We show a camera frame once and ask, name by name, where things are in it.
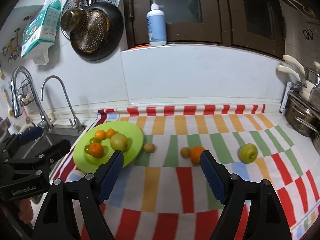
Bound large chrome kitchen faucet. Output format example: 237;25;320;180
11;66;54;131

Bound person's left hand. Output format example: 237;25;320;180
18;199;34;224

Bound small orange tangerine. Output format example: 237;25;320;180
105;128;116;139
94;129;106;140

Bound large yellow-green pear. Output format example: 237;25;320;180
110;133;129;152

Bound green apple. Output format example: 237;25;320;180
239;144;258;164

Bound stainless steel sink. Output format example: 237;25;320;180
15;126;81;205

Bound teal paper towel pack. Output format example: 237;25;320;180
21;0;61;66

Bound large orange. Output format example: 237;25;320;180
89;142;104;158
189;146;205;164

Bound black scissors on wall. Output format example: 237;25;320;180
303;28;314;40

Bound wire sponge basket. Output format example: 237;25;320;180
17;79;34;106

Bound small green tangerine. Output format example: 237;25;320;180
89;137;100;144

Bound thin gooseneck faucet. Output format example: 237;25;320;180
40;75;86;133

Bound dark brown window frame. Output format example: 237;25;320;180
124;0;285;59

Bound small brass saucepan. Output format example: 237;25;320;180
60;0;87;33

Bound brown kiwi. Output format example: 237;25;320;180
143;142;156;153
180;147;191;159

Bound green tangerine with stem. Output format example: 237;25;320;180
85;145;90;154

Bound black frying pan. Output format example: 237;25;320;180
69;0;124;61

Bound striped colourful table cloth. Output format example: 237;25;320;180
51;103;320;240

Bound green plate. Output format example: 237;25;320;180
73;121;144;173

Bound blue white soap dispenser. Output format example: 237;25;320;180
146;0;167;47

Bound steel pot on rack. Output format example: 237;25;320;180
285;92;319;138

